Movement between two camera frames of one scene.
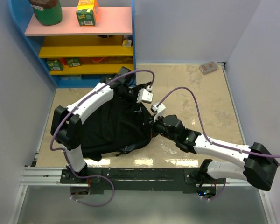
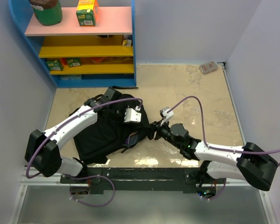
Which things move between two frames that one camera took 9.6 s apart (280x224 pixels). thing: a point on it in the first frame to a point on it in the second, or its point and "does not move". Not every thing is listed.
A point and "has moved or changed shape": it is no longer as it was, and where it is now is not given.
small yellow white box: x=127 y=43 does not move
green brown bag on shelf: x=47 y=12 does not move
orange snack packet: x=98 y=60 does not move
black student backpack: x=120 y=127 has moved or changed shape
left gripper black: x=136 y=89 to x=123 y=108
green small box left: x=56 y=65 does not move
